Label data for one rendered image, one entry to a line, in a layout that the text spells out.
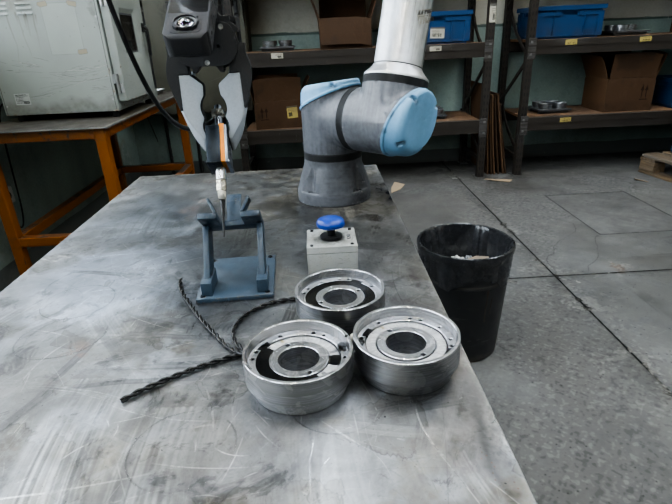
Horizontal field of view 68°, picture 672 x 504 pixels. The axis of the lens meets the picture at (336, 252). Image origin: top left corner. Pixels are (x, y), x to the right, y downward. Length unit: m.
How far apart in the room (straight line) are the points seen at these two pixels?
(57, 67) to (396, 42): 2.08
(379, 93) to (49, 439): 0.67
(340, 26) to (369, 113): 3.04
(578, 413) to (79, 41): 2.51
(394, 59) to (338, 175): 0.24
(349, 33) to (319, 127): 2.97
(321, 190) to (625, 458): 1.16
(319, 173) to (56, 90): 1.97
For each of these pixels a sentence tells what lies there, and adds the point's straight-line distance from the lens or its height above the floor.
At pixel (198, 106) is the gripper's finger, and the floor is 1.04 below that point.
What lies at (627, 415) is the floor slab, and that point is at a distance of 1.85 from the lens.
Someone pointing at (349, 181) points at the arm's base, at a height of 0.85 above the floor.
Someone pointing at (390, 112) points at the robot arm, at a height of 0.99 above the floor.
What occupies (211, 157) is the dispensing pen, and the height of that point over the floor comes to 0.98.
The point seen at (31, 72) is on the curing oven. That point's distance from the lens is 2.82.
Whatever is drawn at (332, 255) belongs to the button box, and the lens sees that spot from 0.69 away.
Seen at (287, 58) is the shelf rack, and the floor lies 0.95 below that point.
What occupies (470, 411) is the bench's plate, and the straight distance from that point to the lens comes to 0.48.
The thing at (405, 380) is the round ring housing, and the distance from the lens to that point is 0.47.
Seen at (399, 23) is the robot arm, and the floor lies 1.12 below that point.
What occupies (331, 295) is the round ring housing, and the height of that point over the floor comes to 0.82.
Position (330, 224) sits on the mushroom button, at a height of 0.87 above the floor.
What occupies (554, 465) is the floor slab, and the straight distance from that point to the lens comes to 1.61.
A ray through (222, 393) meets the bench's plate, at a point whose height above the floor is 0.80.
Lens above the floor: 1.11
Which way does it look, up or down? 24 degrees down
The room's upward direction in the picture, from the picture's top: 3 degrees counter-clockwise
